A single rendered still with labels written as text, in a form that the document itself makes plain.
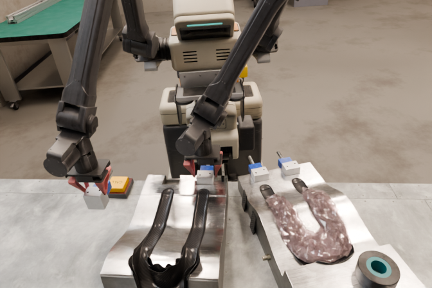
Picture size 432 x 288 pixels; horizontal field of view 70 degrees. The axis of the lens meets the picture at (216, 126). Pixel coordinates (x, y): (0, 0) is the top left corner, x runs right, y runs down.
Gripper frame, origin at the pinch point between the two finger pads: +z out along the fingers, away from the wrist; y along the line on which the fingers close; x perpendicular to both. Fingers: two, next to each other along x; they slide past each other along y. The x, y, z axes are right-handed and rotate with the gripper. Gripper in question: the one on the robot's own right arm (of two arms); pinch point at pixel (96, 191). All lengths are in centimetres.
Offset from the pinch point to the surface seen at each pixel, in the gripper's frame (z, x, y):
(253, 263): 14.6, -10.6, 44.0
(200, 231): 6.6, -7.0, 30.1
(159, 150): 98, 143, -33
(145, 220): 6.6, -4.1, 14.2
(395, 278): 0, -22, 72
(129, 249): 1.7, -16.6, 14.8
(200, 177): 3.4, 10.2, 28.0
